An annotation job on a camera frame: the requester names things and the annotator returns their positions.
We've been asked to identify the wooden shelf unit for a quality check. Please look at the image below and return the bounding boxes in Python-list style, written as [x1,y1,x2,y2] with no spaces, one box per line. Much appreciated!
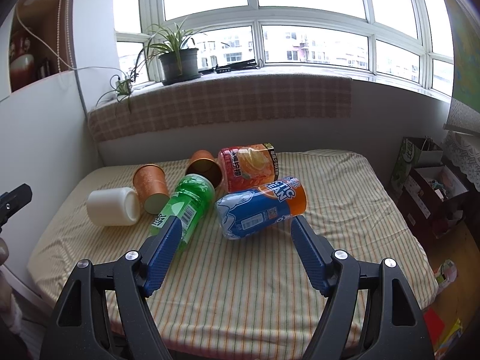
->
[8,0,74,92]

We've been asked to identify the black object on sill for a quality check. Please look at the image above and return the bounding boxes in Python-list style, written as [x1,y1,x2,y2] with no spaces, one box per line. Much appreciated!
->
[199,58,260,75]

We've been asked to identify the red yellow items on floor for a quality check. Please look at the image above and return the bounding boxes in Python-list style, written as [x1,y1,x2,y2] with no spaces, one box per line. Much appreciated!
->
[423,308,463,359]

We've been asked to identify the plaid window sill cloth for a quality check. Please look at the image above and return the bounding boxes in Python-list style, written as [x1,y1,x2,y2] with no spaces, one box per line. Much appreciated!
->
[88,73,352,143]

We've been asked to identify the red orange snack canister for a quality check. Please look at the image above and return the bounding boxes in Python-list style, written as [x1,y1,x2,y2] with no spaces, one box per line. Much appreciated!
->
[217,143,279,193]

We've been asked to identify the striped table cloth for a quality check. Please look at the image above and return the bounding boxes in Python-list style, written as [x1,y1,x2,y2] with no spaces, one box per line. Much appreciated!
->
[28,150,438,359]

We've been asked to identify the copper cup open end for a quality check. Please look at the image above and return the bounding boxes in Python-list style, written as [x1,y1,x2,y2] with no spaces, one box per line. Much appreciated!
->
[185,150,223,189]

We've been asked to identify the potted spider plant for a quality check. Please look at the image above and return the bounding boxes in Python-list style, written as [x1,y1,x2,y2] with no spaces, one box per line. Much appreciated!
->
[143,21,201,86]

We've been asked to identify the gloved left hand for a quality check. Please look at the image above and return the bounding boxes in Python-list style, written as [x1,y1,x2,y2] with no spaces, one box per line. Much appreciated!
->
[0,238,9,266]

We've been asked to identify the small hanging spider plant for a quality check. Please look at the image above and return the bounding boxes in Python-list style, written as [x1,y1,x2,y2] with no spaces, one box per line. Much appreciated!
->
[95,45,151,113]

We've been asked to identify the copper cup near white cup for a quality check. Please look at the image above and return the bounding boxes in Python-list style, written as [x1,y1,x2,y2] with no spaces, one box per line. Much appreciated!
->
[133,163,170,215]

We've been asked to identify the crumpled snack packet on floor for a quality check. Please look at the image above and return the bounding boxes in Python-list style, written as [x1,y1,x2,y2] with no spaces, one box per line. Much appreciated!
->
[434,259,457,295]

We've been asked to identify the white plastic cup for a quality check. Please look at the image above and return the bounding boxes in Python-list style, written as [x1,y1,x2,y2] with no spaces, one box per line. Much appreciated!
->
[86,187,141,227]

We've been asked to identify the green plastic bottle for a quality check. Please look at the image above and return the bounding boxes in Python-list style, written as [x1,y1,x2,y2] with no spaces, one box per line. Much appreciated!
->
[150,174,215,251]

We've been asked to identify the white cable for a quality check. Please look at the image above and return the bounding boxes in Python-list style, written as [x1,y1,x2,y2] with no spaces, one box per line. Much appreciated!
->
[14,6,127,83]

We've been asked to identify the green white paper bag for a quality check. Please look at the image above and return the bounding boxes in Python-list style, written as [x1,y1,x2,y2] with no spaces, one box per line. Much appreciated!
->
[389,137,443,198]

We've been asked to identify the dark cardboard box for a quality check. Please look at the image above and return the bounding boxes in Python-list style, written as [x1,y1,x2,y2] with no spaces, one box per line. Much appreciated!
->
[398,165,470,244]

